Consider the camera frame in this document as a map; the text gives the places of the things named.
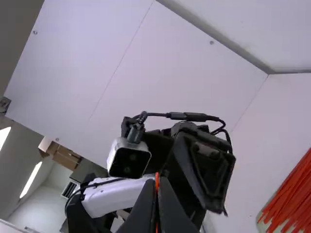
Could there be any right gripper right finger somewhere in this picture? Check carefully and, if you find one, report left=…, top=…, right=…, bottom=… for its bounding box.
left=158, top=176, right=199, bottom=233

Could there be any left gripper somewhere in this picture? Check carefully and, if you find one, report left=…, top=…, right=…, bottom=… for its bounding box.
left=145, top=122, right=237, bottom=216

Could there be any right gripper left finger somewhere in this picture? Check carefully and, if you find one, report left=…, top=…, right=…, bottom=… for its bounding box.
left=122, top=179, right=157, bottom=233

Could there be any pale tray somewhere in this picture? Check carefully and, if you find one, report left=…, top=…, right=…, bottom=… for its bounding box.
left=255, top=206, right=271, bottom=233

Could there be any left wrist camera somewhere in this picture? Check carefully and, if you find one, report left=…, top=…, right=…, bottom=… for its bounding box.
left=106, top=136, right=153, bottom=180

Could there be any black cable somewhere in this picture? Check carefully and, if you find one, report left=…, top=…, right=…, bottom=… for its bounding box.
left=128, top=111, right=232, bottom=152

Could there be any row of orange cable ties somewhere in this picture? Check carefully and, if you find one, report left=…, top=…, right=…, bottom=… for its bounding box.
left=258, top=148, right=311, bottom=233

